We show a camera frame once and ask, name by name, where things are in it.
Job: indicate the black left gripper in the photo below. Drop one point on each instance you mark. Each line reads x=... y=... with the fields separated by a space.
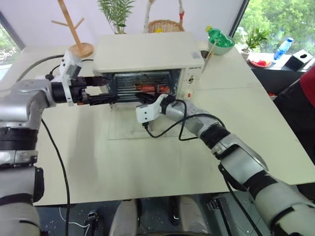
x=77 y=92

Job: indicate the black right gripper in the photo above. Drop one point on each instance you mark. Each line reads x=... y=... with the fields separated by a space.
x=155 y=98

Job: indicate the metal sausage tray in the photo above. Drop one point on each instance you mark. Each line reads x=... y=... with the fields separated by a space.
x=125 y=82

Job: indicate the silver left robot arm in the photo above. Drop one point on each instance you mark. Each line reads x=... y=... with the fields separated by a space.
x=22 y=98

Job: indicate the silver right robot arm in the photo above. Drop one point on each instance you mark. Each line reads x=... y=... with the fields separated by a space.
x=246 y=157

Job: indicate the red sausage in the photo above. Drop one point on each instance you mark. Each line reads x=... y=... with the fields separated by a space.
x=163 y=88
x=145 y=87

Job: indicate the glass toaster oven door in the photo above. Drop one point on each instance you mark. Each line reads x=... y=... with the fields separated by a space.
x=123 y=123

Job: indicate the cream toaster oven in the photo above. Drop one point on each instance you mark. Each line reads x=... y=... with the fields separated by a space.
x=145 y=51

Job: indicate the white power strip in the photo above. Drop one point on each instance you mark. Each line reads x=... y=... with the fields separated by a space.
x=41 y=77

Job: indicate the wooden mug tree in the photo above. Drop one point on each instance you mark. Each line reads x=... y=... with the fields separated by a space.
x=73 y=32

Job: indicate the green fern plant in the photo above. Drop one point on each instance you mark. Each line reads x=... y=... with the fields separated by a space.
x=115 y=12

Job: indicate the wooden stick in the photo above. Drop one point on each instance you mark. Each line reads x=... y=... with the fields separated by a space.
x=211 y=51

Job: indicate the green bowl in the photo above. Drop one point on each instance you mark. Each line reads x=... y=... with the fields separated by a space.
x=222 y=49

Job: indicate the green plastic bottle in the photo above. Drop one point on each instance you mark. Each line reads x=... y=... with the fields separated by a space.
x=217 y=37

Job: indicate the red plate with fruit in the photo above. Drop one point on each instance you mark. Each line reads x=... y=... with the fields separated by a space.
x=261 y=62

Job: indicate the grey rounded robot leg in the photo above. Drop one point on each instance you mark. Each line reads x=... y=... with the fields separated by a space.
x=193 y=216
x=123 y=218

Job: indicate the small potted green plant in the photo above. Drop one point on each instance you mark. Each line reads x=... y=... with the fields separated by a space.
x=256 y=39

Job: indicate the black side counter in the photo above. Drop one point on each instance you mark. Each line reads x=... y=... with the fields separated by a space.
x=275 y=76

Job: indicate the blue water bottle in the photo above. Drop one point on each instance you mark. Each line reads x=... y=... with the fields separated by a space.
x=283 y=49

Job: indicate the black tissue box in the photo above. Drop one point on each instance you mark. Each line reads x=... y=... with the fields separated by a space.
x=299 y=60

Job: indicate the person in red shirt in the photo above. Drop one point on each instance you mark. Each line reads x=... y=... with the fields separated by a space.
x=308 y=91

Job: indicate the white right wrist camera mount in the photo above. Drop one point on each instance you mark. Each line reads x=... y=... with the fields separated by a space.
x=147 y=113

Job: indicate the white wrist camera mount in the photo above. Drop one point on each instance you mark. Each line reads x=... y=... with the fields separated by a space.
x=69 y=64
x=147 y=113

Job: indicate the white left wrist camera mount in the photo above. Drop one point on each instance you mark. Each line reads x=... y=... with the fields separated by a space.
x=69 y=64

